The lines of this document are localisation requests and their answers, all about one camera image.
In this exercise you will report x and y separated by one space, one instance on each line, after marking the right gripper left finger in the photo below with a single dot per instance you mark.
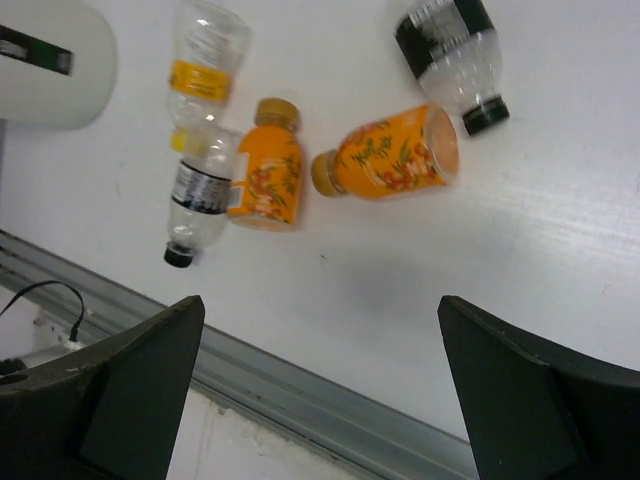
110 410

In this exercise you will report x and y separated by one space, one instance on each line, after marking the clear bottle yellow label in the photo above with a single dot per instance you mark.
210 43

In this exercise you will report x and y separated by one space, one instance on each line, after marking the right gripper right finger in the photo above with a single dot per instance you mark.
534 409

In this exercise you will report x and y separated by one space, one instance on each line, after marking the orange juice bottle barcode label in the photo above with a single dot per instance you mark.
267 181

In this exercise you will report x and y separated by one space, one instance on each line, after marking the aluminium front rail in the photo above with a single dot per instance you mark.
352 431

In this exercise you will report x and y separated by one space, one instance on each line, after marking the clear bottle black label front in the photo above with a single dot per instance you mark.
200 192

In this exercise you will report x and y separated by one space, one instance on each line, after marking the clear bottle black label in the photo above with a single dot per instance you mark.
453 52
200 192

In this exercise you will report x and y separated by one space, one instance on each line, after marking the orange juice bottle floral label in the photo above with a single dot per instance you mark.
408 152

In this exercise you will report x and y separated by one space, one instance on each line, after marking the white bin with black rim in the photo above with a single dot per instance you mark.
58 63

